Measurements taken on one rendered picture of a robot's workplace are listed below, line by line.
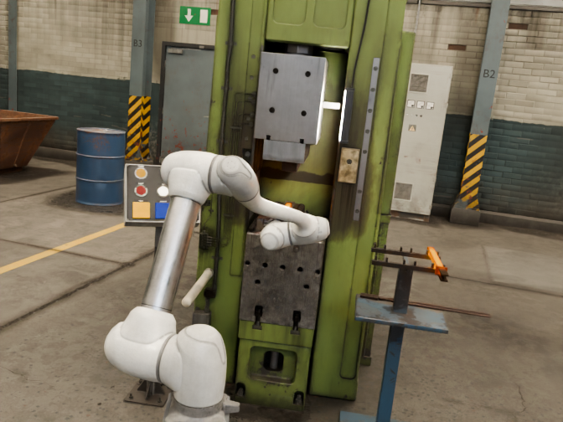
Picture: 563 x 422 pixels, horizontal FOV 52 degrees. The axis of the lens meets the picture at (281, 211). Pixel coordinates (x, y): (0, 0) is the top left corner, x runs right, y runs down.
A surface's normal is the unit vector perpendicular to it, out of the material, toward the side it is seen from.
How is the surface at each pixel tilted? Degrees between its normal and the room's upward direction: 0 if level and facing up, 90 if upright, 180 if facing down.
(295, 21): 90
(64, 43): 90
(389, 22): 90
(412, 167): 90
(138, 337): 59
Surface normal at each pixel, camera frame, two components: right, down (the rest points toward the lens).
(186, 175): -0.23, -0.19
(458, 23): -0.27, 0.18
